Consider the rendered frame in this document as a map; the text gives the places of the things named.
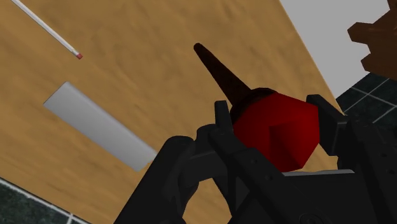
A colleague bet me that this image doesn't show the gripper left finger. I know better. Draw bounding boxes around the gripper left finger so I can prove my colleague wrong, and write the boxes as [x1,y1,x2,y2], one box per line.
[113,100,284,224]

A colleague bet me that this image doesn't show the white pencil with red eraser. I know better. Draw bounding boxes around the white pencil with red eraser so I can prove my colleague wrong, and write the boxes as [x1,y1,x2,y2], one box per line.
[10,0,83,60]

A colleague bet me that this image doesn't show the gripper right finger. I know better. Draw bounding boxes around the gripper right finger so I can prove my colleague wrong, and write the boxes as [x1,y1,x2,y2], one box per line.
[306,94,397,224]

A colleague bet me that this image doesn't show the light wooden table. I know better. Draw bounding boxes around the light wooden table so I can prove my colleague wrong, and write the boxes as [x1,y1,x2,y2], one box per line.
[0,0,345,224]

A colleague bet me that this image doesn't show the brown wooden furniture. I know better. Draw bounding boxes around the brown wooden furniture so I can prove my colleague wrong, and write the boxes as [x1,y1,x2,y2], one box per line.
[346,0,397,82]

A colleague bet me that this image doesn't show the red bulb with dark spike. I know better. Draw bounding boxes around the red bulb with dark spike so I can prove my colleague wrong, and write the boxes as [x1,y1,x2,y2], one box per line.
[193,43,321,173]

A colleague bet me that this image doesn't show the grey flat rectangular slab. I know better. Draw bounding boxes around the grey flat rectangular slab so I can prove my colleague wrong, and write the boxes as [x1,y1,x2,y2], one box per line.
[43,81,158,173]

